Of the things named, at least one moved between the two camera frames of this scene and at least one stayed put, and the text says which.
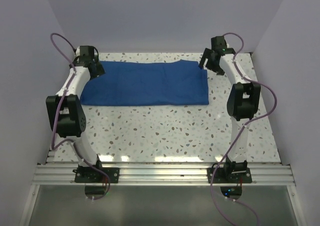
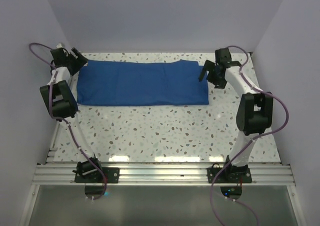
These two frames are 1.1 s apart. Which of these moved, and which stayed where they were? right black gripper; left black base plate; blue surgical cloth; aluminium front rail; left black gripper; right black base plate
Moved: right black gripper; left black gripper
Stayed: blue surgical cloth; aluminium front rail; left black base plate; right black base plate
